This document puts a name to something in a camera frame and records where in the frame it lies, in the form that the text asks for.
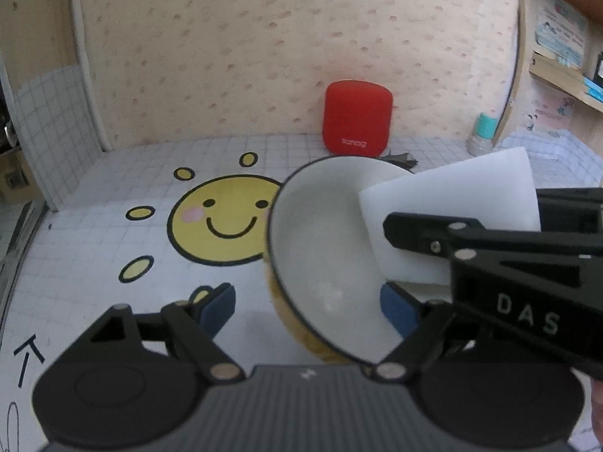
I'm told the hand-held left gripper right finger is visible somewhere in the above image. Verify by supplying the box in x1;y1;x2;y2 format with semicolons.
375;281;478;382

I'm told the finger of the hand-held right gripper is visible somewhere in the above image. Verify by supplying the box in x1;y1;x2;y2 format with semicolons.
536;187;603;234
383;211;603;303

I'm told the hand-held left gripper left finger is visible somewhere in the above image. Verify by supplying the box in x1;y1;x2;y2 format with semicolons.
63;282;246;383

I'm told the white sponge block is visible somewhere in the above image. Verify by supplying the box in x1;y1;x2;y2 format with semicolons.
358;146;542;286

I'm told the yellow ceramic bowl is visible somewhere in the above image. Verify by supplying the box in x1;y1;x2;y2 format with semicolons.
265;154;416;366

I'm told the teal capped small bottle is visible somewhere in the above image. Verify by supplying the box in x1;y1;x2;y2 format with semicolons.
467;112;499;156

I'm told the blue cover book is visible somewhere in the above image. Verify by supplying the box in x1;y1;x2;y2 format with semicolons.
581;75;603;103

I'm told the red round speaker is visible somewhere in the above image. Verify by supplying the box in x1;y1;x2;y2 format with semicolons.
322;80;395;159

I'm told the cardboard box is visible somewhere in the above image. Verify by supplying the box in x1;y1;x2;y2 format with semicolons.
0;145;32;203

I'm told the pink cartoon wall poster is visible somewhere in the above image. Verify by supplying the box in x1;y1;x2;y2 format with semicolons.
522;91;576;133

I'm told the wooden wall shelf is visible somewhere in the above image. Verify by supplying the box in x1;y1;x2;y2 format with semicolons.
526;0;603;115

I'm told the white wall cable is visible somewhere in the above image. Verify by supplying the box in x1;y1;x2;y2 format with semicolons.
494;0;528;141

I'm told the blue cartoon wall poster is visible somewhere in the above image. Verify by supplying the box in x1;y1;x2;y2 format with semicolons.
534;0;591;69

